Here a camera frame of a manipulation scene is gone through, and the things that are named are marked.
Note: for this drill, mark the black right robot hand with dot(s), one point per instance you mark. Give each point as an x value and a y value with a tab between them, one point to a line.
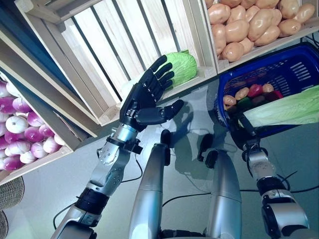
243	134

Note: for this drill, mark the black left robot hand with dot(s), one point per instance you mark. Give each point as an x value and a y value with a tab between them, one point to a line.
142	99

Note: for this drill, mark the green white napa cabbage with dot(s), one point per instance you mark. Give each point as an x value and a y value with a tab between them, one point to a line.
183	67
286	109

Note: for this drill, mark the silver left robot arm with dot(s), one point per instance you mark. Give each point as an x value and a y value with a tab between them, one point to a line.
109	169

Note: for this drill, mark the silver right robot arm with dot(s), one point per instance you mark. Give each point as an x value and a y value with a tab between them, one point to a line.
264	169

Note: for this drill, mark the blue plastic shopping basket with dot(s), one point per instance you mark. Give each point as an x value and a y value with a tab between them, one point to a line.
220	104

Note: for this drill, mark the woven wicker basket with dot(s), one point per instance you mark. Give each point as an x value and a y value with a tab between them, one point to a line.
3	221
11	193

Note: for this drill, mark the green bell pepper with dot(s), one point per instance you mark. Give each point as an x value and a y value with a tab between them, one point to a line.
245	101

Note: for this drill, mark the tan potato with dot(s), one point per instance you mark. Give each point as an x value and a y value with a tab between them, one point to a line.
305	12
289	8
247	45
265	3
236	12
219	13
268	35
236	30
263	22
241	93
251	12
233	51
209	2
277	15
268	87
219	37
229	99
259	98
246	3
289	27

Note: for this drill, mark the red bell pepper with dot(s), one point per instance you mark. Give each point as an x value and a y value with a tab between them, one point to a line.
255	90
274	95

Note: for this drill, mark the light wooden slatted crate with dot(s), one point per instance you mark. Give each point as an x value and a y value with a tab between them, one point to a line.
309	29
37	166
132	37

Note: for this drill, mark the purple white onion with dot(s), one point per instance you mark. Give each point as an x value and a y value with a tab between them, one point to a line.
2	88
46	130
12	163
16	123
18	147
13	87
38	149
32	133
12	136
35	118
59	139
51	144
21	104
6	104
27	156

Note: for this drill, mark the silver left robot leg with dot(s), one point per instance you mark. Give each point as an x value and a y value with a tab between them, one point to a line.
147	199

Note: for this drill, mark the dark robot waist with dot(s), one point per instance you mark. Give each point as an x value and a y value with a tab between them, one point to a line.
184	234

